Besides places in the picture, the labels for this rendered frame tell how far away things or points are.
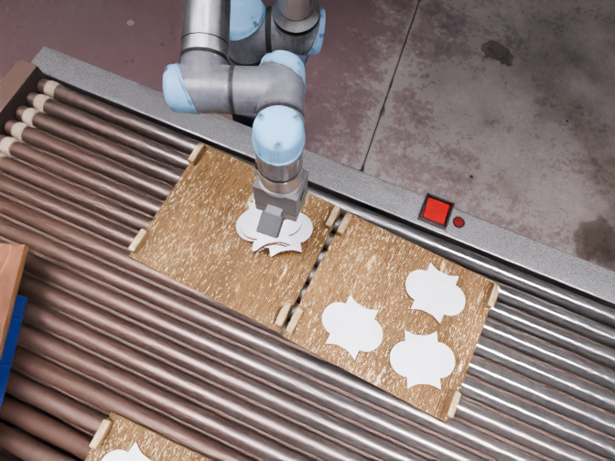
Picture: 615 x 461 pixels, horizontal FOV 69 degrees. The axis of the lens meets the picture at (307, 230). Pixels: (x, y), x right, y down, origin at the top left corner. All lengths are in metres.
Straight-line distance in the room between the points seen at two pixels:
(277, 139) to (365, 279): 0.55
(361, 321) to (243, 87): 0.60
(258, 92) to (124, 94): 0.74
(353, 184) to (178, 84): 0.60
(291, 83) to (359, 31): 2.07
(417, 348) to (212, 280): 0.50
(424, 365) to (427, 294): 0.16
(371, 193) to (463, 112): 1.46
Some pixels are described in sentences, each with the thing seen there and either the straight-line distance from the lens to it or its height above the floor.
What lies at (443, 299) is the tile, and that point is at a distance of 1.11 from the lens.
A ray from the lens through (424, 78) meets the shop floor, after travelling 2.64.
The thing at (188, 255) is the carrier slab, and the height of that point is 0.94.
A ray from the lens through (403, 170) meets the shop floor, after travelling 2.30.
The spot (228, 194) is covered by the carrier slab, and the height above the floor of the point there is 0.94.
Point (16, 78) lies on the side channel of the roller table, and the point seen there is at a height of 0.95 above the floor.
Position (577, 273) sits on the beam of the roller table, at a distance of 1.31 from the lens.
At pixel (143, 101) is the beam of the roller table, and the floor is 0.92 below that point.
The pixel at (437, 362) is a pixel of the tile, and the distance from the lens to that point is 1.08.
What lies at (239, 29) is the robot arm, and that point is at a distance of 1.21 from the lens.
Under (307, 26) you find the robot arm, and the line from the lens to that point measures 1.18.
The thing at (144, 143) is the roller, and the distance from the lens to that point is 1.29.
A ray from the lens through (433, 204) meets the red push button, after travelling 1.20.
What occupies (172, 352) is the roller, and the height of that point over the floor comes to 0.92.
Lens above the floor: 1.98
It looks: 70 degrees down
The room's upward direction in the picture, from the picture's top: 6 degrees clockwise
